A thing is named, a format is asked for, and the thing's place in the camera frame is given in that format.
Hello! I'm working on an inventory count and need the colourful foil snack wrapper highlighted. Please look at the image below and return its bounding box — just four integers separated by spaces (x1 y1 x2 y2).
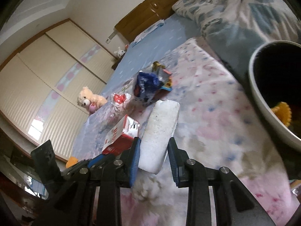
152 61 173 91

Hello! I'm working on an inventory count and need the pink floral blanket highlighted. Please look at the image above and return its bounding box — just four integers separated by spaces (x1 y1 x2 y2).
121 38 299 225

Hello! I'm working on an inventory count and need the wooden bed headboard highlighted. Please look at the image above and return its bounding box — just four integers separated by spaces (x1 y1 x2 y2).
114 0 178 43

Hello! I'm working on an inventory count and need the white round trash bin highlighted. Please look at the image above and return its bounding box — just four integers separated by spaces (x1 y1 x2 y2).
249 40 300 150

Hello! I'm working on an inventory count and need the beige teddy bear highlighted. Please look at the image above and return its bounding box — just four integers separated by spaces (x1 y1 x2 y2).
77 87 107 115

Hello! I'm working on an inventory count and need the red white plastic bag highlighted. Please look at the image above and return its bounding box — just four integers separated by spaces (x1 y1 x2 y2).
111 93 132 116

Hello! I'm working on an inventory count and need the blue bed sheet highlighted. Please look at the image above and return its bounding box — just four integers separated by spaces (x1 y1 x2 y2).
100 14 201 96

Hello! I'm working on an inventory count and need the dark wooden nightstand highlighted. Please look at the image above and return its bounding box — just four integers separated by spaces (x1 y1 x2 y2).
111 56 123 70

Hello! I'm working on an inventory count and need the red white carton box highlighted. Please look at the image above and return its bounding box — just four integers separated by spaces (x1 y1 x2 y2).
102 115 140 156

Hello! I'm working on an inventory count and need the cream sliding wardrobe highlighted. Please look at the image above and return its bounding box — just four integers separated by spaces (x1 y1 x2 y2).
1 19 115 161

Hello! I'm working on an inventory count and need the blue white pillow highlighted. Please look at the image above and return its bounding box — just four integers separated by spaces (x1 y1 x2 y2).
133 19 165 44

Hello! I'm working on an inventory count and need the blue plastic wrapper bag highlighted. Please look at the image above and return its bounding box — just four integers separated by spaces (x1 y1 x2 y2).
133 71 164 104

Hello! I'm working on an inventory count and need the white foam block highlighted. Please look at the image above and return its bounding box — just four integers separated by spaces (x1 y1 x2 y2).
138 100 180 174

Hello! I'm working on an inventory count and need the small orange foam net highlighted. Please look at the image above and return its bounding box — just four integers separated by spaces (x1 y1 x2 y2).
65 157 79 168

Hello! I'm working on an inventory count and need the small white bunny toy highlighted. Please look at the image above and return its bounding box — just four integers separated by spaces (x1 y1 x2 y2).
114 47 126 58

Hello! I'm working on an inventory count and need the grey blue patterned duvet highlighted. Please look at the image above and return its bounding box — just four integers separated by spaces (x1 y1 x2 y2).
173 0 300 82

